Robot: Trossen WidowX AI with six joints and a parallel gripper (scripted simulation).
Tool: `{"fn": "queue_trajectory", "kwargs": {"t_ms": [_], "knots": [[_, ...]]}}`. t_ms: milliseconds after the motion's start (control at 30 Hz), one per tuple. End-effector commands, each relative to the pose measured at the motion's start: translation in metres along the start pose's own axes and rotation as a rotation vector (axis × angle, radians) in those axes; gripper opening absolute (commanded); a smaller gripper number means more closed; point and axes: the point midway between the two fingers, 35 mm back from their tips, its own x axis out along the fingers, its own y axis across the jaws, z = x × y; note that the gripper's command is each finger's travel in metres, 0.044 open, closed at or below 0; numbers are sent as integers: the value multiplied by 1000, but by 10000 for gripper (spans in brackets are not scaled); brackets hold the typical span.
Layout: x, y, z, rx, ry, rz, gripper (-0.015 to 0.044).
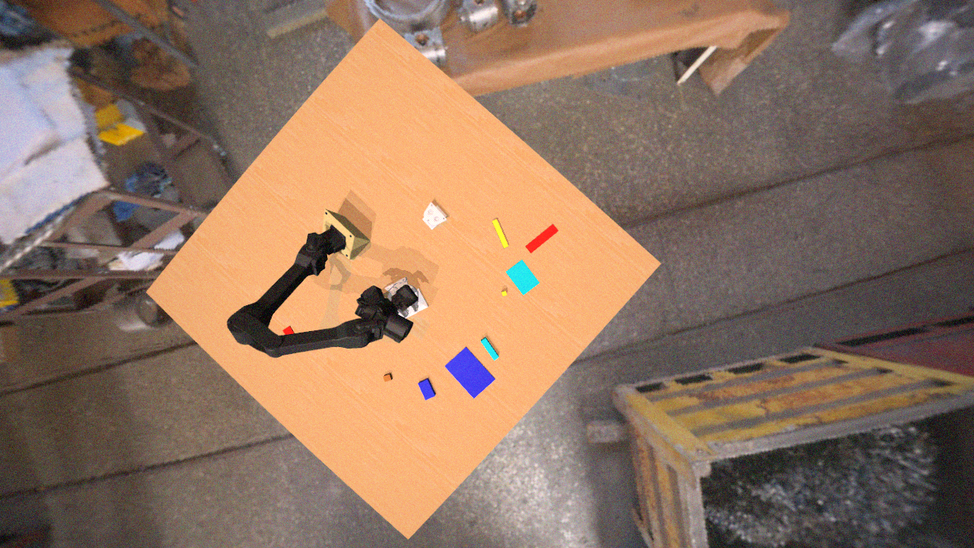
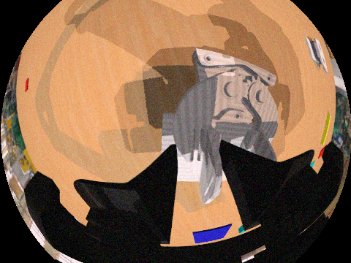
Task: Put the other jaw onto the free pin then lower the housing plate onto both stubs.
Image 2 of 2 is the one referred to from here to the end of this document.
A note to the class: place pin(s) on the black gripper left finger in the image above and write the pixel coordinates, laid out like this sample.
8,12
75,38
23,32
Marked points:
150,195

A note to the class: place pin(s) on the blue rectangular plate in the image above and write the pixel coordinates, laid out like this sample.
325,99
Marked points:
212,234

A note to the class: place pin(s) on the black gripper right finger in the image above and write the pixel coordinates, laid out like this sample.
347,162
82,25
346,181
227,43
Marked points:
256,181

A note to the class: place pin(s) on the cyan flat bar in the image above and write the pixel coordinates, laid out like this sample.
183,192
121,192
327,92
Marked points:
241,229

